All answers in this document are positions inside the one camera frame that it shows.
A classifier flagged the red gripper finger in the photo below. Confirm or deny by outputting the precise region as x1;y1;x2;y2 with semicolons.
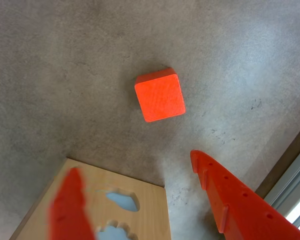
189;149;300;240
48;167;96;240

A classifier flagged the red wooden cube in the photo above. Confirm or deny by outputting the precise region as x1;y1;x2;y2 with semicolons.
134;67;186;123

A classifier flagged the wooden shape sorter box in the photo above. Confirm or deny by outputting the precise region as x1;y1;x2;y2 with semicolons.
9;157;172;240

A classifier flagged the aluminium profile rail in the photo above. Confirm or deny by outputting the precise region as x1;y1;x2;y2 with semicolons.
263;141;300;227

